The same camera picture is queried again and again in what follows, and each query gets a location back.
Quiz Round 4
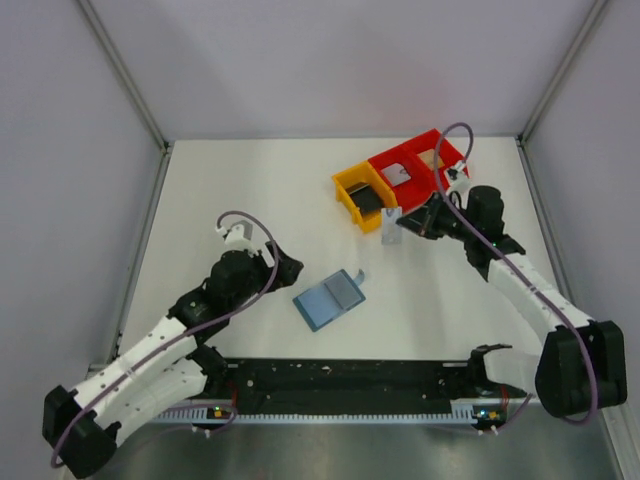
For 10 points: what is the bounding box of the silver credit card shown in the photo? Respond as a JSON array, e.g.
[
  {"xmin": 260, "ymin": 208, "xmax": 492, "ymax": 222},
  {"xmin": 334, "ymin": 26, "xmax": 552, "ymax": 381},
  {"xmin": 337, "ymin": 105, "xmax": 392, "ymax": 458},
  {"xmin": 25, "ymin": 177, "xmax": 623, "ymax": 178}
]
[{"xmin": 381, "ymin": 207, "xmax": 403, "ymax": 246}]

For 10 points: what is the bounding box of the blue leather card holder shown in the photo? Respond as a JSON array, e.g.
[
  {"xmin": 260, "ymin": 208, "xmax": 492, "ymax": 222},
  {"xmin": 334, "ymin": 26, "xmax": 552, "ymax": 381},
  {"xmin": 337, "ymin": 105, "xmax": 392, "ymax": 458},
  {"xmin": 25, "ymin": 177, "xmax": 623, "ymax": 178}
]
[{"xmin": 292, "ymin": 269, "xmax": 366, "ymax": 332}]

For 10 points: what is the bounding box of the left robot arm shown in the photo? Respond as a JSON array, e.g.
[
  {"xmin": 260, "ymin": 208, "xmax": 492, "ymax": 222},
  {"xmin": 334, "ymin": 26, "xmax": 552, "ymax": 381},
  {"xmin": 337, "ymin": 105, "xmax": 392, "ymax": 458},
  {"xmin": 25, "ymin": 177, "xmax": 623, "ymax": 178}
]
[{"xmin": 42, "ymin": 241, "xmax": 304, "ymax": 479}]

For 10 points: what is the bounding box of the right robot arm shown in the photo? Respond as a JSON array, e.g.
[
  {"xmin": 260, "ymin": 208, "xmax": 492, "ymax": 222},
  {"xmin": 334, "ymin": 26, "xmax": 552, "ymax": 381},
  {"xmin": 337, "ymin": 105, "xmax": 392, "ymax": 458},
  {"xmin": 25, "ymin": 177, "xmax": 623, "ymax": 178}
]
[{"xmin": 396, "ymin": 186, "xmax": 628, "ymax": 418}]

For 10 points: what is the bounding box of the gold card in red bin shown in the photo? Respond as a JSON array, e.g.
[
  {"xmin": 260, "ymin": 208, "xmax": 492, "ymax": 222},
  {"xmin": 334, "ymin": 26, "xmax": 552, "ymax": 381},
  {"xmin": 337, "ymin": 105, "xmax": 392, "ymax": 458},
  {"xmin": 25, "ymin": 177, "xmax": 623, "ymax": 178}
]
[{"xmin": 418, "ymin": 149, "xmax": 444, "ymax": 170}]

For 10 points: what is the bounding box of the silver card in red bin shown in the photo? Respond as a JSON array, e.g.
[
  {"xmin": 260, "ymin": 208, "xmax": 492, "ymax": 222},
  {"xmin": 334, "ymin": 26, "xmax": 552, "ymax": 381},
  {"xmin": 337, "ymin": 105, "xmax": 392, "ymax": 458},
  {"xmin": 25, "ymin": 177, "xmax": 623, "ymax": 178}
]
[{"xmin": 381, "ymin": 163, "xmax": 411, "ymax": 187}]

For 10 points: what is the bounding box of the black card in yellow bin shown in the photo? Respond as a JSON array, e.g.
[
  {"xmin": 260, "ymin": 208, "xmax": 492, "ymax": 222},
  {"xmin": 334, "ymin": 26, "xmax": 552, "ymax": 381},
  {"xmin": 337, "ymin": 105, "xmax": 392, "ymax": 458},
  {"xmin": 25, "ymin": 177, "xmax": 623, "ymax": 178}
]
[{"xmin": 347, "ymin": 182, "xmax": 384, "ymax": 217}]

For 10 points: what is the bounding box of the grey card in holder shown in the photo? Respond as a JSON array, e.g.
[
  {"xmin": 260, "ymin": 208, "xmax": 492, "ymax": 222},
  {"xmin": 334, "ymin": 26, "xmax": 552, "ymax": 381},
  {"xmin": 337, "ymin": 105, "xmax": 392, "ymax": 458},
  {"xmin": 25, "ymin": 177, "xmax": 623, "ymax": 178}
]
[{"xmin": 325, "ymin": 276, "xmax": 362, "ymax": 310}]

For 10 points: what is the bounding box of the middle red plastic bin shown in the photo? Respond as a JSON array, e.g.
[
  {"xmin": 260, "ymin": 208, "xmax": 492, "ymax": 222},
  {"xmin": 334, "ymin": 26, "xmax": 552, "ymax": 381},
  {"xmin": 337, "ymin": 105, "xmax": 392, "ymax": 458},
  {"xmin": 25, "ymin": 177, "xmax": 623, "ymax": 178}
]
[{"xmin": 368, "ymin": 146, "xmax": 433, "ymax": 211}]

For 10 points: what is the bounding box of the red plastic bin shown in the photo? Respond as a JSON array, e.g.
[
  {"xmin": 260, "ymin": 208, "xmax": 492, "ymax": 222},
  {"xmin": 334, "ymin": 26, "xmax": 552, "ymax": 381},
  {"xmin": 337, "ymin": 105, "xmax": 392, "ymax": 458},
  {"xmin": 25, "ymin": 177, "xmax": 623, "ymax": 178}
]
[
  {"xmin": 401, "ymin": 129, "xmax": 470, "ymax": 195},
  {"xmin": 368, "ymin": 146, "xmax": 433, "ymax": 211}
]

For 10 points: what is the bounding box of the far red plastic bin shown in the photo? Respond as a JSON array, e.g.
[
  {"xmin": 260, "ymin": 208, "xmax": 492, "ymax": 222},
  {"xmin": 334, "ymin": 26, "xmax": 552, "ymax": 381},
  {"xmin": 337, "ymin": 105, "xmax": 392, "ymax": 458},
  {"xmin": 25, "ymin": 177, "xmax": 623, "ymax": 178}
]
[{"xmin": 401, "ymin": 129, "xmax": 470, "ymax": 195}]

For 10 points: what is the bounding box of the yellow plastic bin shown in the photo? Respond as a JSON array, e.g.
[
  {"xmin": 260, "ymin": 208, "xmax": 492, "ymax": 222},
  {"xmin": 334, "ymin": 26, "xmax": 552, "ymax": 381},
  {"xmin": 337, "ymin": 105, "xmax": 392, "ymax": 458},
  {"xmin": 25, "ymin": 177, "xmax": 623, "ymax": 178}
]
[{"xmin": 332, "ymin": 161, "xmax": 399, "ymax": 233}]

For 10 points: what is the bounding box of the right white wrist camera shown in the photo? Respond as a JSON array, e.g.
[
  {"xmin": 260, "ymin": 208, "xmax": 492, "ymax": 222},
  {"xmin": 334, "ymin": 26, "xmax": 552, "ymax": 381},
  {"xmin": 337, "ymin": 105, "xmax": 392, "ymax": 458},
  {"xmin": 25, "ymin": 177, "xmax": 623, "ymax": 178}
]
[{"xmin": 445, "ymin": 160, "xmax": 471, "ymax": 194}]

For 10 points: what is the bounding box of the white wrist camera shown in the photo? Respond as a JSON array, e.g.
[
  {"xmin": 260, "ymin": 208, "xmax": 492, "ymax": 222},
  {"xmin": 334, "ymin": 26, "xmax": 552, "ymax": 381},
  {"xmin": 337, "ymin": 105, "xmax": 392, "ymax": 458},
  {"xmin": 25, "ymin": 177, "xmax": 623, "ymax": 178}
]
[
  {"xmin": 216, "ymin": 220, "xmax": 254, "ymax": 251},
  {"xmin": 445, "ymin": 160, "xmax": 471, "ymax": 194}
]

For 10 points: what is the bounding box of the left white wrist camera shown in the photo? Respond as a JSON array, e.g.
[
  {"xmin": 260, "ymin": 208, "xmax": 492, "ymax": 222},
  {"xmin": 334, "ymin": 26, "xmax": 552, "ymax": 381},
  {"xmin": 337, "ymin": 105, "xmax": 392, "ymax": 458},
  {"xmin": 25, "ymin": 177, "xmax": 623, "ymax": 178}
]
[{"xmin": 216, "ymin": 220, "xmax": 254, "ymax": 251}]

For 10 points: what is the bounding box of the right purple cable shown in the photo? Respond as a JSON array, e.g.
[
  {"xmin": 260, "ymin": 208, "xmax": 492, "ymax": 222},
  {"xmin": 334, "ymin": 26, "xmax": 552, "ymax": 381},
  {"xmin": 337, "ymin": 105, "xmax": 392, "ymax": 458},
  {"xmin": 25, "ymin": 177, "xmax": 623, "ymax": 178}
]
[{"xmin": 433, "ymin": 122, "xmax": 601, "ymax": 426}]

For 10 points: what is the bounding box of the purple cable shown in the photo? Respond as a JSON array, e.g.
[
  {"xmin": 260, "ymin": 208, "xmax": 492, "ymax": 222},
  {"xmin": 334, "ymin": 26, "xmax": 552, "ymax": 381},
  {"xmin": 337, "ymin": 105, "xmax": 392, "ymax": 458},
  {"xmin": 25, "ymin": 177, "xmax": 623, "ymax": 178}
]
[
  {"xmin": 433, "ymin": 122, "xmax": 601, "ymax": 426},
  {"xmin": 49, "ymin": 210, "xmax": 280, "ymax": 469}
]

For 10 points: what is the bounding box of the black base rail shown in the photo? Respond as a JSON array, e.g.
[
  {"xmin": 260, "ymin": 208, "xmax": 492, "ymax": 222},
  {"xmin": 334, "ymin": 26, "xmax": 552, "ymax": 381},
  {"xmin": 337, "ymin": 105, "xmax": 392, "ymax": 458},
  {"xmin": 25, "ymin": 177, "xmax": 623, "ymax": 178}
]
[{"xmin": 199, "ymin": 358, "xmax": 525, "ymax": 416}]

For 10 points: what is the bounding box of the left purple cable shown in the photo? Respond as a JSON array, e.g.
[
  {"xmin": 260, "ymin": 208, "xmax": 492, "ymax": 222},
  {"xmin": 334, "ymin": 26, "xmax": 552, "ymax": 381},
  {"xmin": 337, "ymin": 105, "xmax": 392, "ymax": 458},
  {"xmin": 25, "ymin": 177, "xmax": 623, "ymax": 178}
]
[{"xmin": 49, "ymin": 210, "xmax": 280, "ymax": 469}]

